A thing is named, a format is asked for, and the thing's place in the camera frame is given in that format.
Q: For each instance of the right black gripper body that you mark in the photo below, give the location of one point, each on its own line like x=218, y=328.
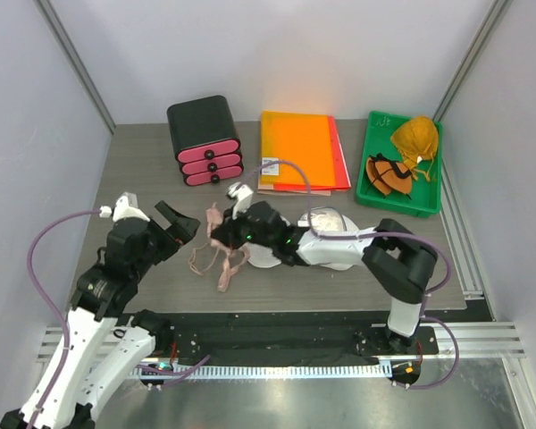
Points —
x=240, y=231

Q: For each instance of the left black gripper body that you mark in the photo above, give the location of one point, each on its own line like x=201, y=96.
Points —
x=160, y=247

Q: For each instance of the pink bra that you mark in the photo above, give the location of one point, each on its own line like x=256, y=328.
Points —
x=233, y=259

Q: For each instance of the white mesh laundry bag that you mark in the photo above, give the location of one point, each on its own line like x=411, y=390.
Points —
x=262, y=257

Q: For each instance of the white bra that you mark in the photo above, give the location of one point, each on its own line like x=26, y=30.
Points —
x=324, y=219

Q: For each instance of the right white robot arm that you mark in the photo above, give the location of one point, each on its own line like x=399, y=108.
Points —
x=402, y=265

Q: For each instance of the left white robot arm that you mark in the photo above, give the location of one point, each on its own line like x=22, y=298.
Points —
x=73, y=391

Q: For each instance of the mustard orange bra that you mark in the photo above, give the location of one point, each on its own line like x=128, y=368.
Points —
x=417, y=141

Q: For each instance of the black pink drawer box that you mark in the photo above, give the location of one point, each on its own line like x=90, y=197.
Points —
x=205, y=140

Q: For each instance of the orange folder stack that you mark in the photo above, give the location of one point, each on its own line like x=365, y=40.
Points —
x=311, y=142

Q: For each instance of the green plastic bin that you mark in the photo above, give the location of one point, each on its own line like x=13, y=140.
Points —
x=424, y=198

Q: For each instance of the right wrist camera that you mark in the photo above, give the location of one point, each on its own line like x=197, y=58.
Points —
x=241, y=195

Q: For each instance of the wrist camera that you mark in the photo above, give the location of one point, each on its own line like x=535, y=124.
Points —
x=126, y=206
x=241, y=195

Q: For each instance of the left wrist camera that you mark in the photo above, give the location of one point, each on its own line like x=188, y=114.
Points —
x=126, y=206

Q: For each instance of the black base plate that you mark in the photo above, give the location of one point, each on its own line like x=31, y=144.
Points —
x=226, y=336

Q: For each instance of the white slotted cable duct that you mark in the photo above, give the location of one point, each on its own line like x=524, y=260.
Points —
x=239, y=373

